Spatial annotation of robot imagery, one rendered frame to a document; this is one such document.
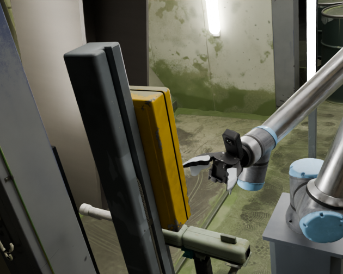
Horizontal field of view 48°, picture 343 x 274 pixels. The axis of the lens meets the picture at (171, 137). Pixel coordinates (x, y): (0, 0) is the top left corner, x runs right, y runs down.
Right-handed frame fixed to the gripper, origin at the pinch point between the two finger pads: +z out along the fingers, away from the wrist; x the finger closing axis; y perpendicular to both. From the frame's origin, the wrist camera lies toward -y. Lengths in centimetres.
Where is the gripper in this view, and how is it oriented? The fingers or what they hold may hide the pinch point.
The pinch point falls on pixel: (203, 176)
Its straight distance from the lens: 102.4
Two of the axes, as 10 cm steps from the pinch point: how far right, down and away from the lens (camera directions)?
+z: -6.4, 3.4, -7.0
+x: -7.7, -3.6, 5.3
